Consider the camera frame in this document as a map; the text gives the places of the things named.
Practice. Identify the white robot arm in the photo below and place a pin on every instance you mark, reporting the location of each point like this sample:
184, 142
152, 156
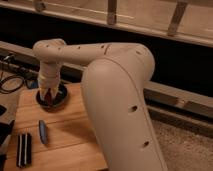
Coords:
112, 89

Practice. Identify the blue cloth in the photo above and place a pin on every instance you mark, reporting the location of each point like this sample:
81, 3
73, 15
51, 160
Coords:
43, 132

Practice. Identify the black ceramic bowl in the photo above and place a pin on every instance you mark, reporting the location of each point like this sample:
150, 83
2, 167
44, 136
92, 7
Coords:
60, 98

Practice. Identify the black white striped block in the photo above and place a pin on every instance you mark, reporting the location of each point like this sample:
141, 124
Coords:
24, 150

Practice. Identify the blue object behind table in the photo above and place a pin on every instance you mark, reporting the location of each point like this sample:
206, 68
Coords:
33, 83

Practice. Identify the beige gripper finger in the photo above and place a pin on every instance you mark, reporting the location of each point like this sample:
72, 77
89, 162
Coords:
54, 92
42, 92

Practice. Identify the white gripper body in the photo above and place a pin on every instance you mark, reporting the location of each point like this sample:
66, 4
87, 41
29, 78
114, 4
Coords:
49, 75

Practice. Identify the wooden cutting board table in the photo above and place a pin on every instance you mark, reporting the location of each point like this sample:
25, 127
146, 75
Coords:
71, 143

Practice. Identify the black object at left edge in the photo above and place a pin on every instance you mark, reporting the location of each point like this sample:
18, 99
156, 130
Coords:
5, 132

